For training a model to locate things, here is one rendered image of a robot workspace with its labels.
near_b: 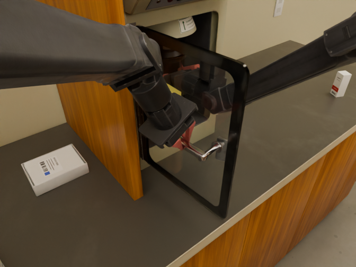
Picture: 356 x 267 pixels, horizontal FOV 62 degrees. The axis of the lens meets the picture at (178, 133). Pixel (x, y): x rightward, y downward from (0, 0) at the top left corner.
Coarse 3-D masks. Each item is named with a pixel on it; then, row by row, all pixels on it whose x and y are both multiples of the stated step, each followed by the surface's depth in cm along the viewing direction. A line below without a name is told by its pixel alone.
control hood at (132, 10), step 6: (126, 0) 61; (132, 0) 59; (138, 0) 58; (144, 0) 58; (150, 0) 59; (198, 0) 70; (126, 6) 62; (132, 6) 60; (138, 6) 60; (144, 6) 61; (168, 6) 66; (132, 12) 61; (138, 12) 62
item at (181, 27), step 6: (186, 18) 78; (192, 18) 82; (156, 24) 76; (162, 24) 76; (168, 24) 76; (174, 24) 76; (180, 24) 77; (186, 24) 78; (192, 24) 81; (156, 30) 77; (162, 30) 76; (168, 30) 76; (174, 30) 77; (180, 30) 77; (186, 30) 78; (192, 30) 80; (174, 36) 77; (180, 36) 78
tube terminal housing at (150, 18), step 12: (204, 0) 75; (216, 0) 78; (144, 12) 66; (156, 12) 68; (168, 12) 70; (180, 12) 72; (192, 12) 75; (204, 12) 77; (216, 12) 83; (144, 24) 68; (216, 24) 86; (216, 36) 88; (216, 48) 87
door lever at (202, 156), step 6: (180, 138) 61; (186, 144) 60; (192, 144) 60; (216, 144) 60; (186, 150) 60; (192, 150) 58; (198, 150) 58; (210, 150) 58; (216, 150) 60; (198, 156) 57; (204, 156) 57
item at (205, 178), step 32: (160, 32) 59; (192, 64) 55; (224, 64) 50; (192, 96) 59; (224, 96) 53; (224, 128) 56; (160, 160) 80; (192, 160) 69; (224, 160) 60; (192, 192) 75; (224, 192) 65
